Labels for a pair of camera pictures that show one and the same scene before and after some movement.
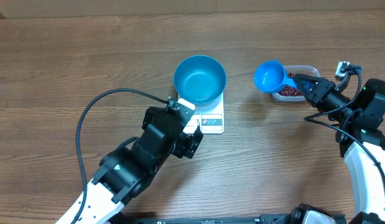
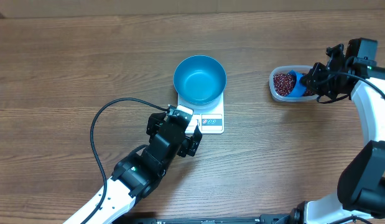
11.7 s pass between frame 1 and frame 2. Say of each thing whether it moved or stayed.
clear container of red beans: stayed
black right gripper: moved
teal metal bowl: stayed
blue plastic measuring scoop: moved
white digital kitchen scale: stayed
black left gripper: stayed
